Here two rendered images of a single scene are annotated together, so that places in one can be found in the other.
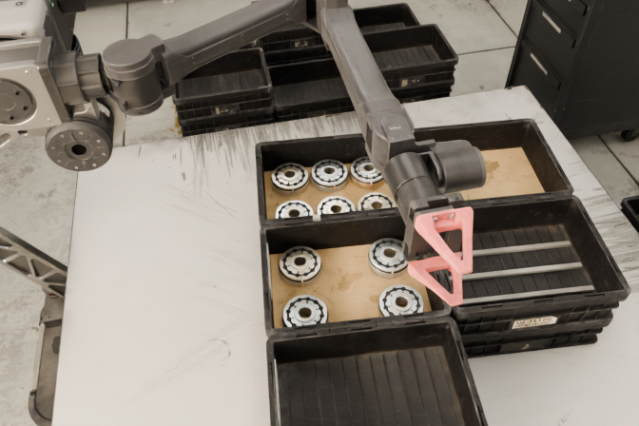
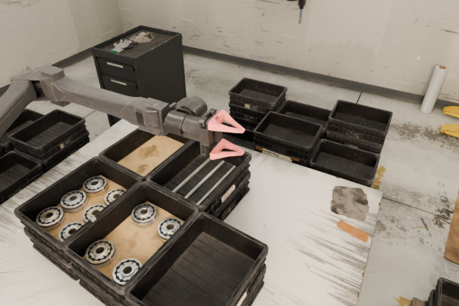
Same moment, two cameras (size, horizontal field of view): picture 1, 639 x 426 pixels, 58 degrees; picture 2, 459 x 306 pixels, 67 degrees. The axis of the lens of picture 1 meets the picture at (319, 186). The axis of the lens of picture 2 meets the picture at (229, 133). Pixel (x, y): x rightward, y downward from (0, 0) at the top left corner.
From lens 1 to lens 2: 0.37 m
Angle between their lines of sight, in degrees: 39
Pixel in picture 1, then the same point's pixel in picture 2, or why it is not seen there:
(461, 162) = (195, 103)
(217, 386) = not seen: outside the picture
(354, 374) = (177, 276)
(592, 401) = (267, 210)
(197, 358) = not seen: outside the picture
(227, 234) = (25, 283)
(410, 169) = (179, 115)
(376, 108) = (136, 104)
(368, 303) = (154, 242)
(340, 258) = (119, 233)
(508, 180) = (165, 149)
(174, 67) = not seen: outside the picture
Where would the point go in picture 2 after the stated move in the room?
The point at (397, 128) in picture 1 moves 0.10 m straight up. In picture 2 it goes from (157, 104) to (151, 67)
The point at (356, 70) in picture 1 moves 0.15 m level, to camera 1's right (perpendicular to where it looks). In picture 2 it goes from (104, 97) to (147, 77)
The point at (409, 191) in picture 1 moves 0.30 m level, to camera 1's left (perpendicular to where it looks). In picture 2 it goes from (188, 123) to (74, 193)
